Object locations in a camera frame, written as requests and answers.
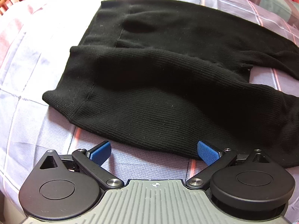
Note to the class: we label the blue plaid bed sheet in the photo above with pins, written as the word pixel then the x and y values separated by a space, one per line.
pixel 36 37

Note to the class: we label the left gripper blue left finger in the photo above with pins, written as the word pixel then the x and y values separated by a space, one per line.
pixel 100 153

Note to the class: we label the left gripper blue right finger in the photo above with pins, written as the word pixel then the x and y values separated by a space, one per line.
pixel 209 154

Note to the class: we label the black knit pants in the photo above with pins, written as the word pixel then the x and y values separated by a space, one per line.
pixel 163 75

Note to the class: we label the patchwork teal grey quilt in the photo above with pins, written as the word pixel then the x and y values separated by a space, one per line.
pixel 286 9

